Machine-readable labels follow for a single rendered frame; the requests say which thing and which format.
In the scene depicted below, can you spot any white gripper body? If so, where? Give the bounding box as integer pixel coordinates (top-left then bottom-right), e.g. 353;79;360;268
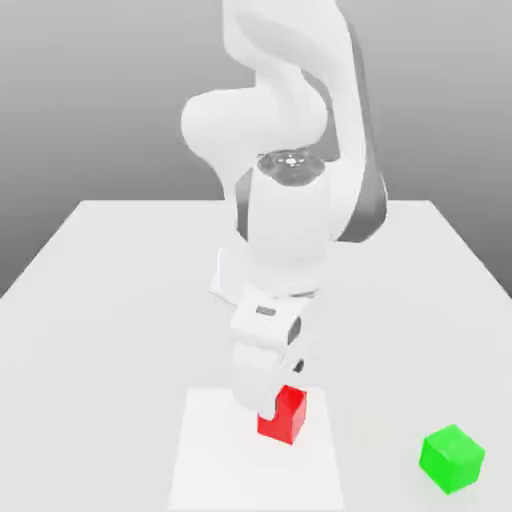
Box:
231;342;306;420

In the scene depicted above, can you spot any small red cube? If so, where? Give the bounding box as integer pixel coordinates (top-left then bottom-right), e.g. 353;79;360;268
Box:
256;384;308;446

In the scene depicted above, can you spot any small green cube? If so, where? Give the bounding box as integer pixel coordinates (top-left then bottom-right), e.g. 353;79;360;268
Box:
418;423;487;496

